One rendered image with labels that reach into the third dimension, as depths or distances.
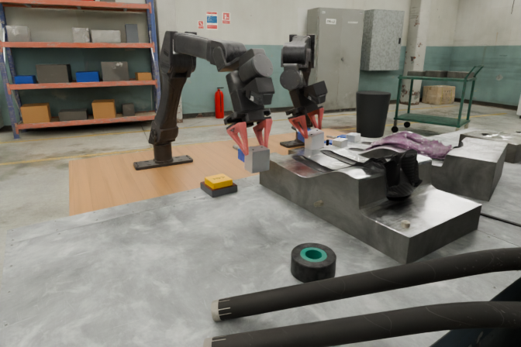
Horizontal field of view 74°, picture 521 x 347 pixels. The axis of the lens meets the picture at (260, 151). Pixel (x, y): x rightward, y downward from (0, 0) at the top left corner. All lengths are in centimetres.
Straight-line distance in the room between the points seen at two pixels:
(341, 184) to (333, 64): 625
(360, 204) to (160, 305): 43
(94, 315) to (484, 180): 94
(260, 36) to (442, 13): 457
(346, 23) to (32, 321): 685
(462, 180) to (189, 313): 80
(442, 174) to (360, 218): 41
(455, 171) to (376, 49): 685
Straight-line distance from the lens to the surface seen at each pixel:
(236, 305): 55
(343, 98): 719
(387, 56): 806
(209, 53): 91
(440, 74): 550
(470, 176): 109
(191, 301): 61
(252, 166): 81
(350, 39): 718
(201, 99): 649
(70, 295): 69
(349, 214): 78
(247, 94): 80
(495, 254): 58
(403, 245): 71
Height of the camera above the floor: 118
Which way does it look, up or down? 16 degrees down
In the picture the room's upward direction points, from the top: straight up
